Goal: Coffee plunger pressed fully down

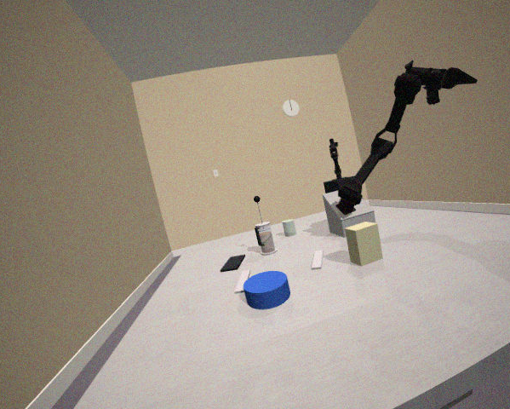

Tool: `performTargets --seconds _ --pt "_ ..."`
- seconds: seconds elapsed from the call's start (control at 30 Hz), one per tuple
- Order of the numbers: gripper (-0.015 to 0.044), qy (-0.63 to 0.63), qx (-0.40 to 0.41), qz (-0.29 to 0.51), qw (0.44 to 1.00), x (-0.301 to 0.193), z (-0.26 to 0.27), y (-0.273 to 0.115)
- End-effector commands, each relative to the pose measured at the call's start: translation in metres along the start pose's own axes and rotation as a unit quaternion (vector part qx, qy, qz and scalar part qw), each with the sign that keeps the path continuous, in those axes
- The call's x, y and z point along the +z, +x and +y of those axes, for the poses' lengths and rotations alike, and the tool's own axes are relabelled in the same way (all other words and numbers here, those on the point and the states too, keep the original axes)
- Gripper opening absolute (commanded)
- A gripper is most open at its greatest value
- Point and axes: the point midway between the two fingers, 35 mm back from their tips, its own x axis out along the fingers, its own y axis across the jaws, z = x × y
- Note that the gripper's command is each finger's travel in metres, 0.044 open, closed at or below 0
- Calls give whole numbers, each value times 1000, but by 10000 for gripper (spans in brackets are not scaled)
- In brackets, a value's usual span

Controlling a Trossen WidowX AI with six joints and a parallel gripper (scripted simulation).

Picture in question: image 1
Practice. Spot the blue cylinder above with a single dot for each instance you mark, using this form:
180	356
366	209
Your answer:
266	290

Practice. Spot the french press with black handle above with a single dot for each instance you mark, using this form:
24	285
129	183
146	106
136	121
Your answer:
264	235

